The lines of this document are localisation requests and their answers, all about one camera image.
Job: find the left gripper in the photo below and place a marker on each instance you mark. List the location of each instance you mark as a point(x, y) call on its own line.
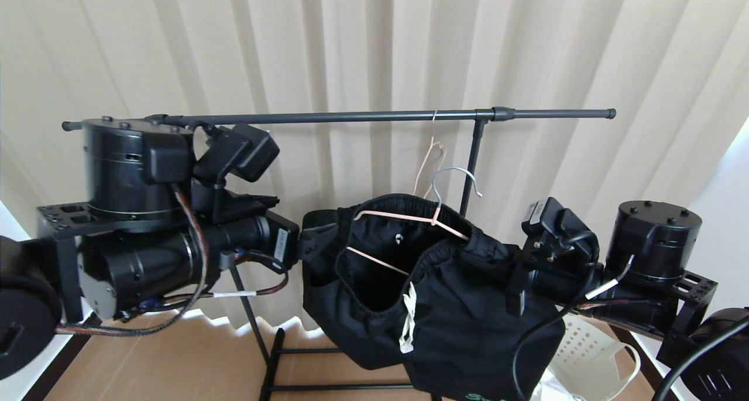
point(146, 260)

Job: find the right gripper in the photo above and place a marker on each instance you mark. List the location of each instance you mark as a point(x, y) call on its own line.
point(550, 284)

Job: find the black shorts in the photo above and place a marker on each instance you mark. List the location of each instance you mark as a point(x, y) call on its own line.
point(468, 319)

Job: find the white garment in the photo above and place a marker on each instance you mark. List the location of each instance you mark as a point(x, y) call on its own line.
point(556, 392)

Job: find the pink clothes hanger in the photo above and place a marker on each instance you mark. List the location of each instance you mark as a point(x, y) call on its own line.
point(374, 260)
point(434, 123)

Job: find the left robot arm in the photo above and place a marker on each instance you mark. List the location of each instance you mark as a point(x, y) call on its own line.
point(129, 167)

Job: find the white laundry basket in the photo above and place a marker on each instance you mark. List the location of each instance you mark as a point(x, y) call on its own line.
point(591, 348)

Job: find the black clothes rack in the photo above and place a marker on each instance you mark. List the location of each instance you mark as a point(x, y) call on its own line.
point(351, 117)

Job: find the beige curtain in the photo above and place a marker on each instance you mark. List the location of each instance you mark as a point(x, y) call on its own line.
point(351, 38)

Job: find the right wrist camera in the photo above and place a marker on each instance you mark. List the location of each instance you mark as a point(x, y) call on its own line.
point(550, 219)

